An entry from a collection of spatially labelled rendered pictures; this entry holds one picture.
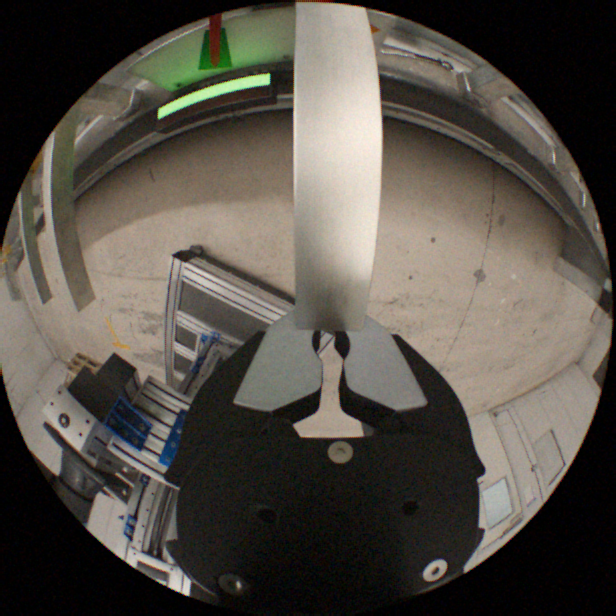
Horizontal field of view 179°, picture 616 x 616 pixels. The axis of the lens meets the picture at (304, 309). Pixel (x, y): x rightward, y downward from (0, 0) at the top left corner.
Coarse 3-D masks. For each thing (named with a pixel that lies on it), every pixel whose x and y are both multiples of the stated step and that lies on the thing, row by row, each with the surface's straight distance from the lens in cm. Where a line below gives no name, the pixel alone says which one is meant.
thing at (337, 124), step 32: (320, 32) 11; (352, 32) 11; (320, 64) 9; (352, 64) 9; (320, 96) 8; (352, 96) 8; (320, 128) 7; (352, 128) 8; (320, 160) 7; (352, 160) 7; (320, 192) 7; (352, 192) 7; (320, 224) 7; (352, 224) 7; (320, 256) 7; (352, 256) 7; (320, 288) 8; (352, 288) 8; (320, 320) 8; (352, 320) 8
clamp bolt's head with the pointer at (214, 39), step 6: (210, 18) 24; (216, 18) 24; (210, 24) 25; (216, 24) 25; (210, 30) 25; (216, 30) 25; (210, 36) 26; (216, 36) 26; (210, 42) 27; (216, 42) 27; (210, 48) 27; (216, 48) 27; (210, 54) 28; (216, 54) 28; (216, 60) 29; (216, 66) 30
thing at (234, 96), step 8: (248, 88) 29; (256, 88) 28; (264, 88) 28; (216, 96) 30; (224, 96) 29; (232, 96) 29; (240, 96) 28; (248, 96) 28; (256, 96) 28; (192, 104) 32; (200, 104) 31; (208, 104) 30; (216, 104) 29; (176, 112) 33; (184, 112) 32; (192, 112) 31; (160, 120) 34; (168, 120) 33; (176, 120) 32
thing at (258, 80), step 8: (240, 80) 30; (248, 80) 30; (256, 80) 29; (264, 80) 29; (208, 88) 32; (216, 88) 31; (224, 88) 30; (232, 88) 30; (240, 88) 29; (192, 96) 32; (200, 96) 32; (208, 96) 31; (168, 104) 35; (176, 104) 34; (184, 104) 32; (160, 112) 35; (168, 112) 34
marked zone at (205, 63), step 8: (208, 32) 26; (224, 32) 26; (208, 40) 27; (224, 40) 27; (208, 48) 28; (224, 48) 28; (200, 56) 29; (208, 56) 29; (224, 56) 29; (200, 64) 30; (208, 64) 30; (224, 64) 31
